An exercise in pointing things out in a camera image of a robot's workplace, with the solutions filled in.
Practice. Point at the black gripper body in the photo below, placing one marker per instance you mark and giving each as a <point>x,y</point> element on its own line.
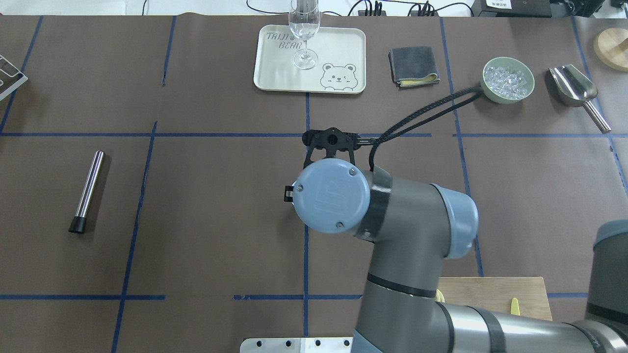
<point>287,194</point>

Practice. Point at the steel muddler black cap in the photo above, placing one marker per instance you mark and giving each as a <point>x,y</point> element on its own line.
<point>79,222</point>

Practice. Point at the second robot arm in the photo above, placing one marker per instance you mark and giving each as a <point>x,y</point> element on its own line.
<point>608,289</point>

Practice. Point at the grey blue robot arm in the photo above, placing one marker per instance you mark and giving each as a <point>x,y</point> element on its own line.
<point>415,227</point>

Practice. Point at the wooden cup tree stand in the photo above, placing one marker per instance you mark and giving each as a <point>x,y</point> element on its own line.
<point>611,47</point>

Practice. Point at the cream bear tray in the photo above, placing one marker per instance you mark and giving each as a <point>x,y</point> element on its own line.
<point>335,63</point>

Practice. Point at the grey folded cloth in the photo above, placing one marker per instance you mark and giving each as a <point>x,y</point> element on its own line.
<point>413,66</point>

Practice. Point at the clear wine glass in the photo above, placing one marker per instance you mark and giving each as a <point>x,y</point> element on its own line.
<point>304,19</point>

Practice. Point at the green bowl of ice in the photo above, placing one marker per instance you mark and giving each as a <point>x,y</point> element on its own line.
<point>507,80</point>

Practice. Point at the wooden cutting board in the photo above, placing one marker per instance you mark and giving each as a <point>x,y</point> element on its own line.
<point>496,294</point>

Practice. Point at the metal ice scoop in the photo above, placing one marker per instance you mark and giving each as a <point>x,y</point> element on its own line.
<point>575,89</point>

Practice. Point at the yellow plastic knife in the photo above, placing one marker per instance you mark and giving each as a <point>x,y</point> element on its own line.
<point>515,307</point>

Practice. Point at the white wire cup rack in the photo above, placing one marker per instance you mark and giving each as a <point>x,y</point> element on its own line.
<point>11,78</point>

